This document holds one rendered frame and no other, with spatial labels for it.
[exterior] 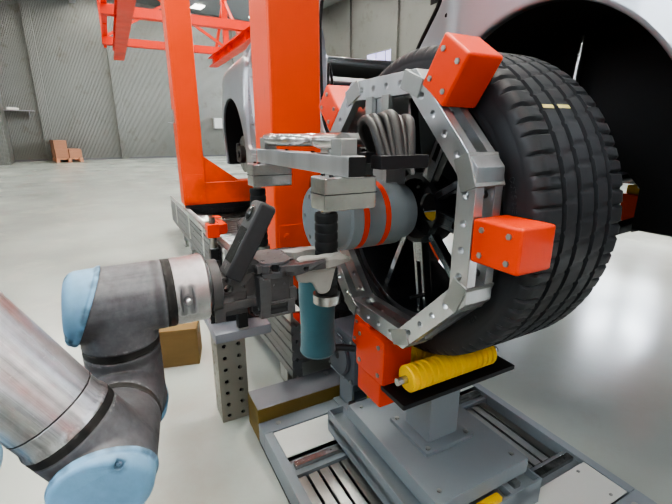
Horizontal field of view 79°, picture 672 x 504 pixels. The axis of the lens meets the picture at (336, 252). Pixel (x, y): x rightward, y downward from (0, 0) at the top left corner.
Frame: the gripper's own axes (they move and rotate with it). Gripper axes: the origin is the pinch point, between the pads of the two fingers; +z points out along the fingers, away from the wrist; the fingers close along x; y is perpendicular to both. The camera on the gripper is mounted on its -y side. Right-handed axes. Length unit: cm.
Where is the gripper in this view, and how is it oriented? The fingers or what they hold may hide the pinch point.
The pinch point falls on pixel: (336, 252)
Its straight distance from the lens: 64.7
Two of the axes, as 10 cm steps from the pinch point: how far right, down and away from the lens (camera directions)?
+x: 4.7, 2.4, -8.5
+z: 8.8, -1.3, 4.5
